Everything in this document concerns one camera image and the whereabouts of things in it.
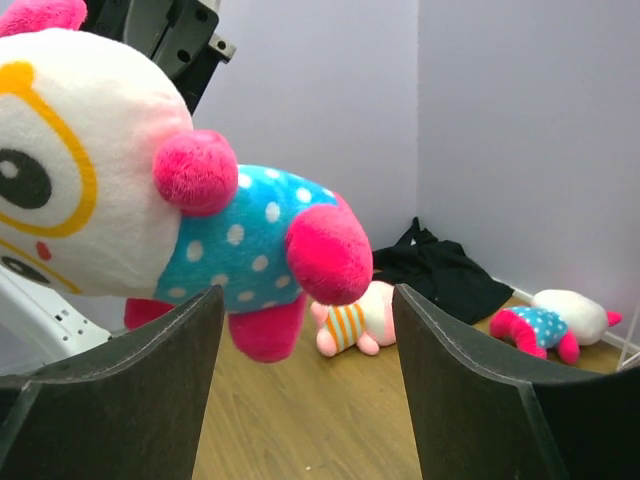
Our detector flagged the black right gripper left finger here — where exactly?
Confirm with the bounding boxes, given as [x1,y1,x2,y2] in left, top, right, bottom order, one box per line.
[1,287,224,480]

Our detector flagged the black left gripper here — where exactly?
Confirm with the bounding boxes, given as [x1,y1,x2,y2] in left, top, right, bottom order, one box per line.
[82,0,236,112]

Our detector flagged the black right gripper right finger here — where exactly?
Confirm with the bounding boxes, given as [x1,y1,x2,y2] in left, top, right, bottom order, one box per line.
[393,285,639,480]

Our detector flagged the white plush blue dress back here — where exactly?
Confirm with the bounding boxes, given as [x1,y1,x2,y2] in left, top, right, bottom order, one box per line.
[489,289,623,365]

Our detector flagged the white plush blue dress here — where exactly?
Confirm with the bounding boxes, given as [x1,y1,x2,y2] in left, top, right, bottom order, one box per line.
[489,289,623,365]
[1,1,373,363]

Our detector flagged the white plush blue dress front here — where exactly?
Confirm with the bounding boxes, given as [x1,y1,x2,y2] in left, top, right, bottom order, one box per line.
[1,1,373,363]

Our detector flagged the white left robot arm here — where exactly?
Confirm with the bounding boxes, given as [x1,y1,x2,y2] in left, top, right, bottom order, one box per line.
[1,1,235,363]

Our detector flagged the pink pig plush left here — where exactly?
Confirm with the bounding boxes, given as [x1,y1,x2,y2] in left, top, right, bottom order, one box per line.
[310,281,396,357]

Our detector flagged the black cloth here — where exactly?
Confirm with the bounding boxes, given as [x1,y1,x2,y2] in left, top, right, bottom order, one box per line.
[373,218,514,325]

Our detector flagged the white wire wooden shelf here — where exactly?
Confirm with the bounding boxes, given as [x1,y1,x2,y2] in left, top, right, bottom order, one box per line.
[616,304,640,371]

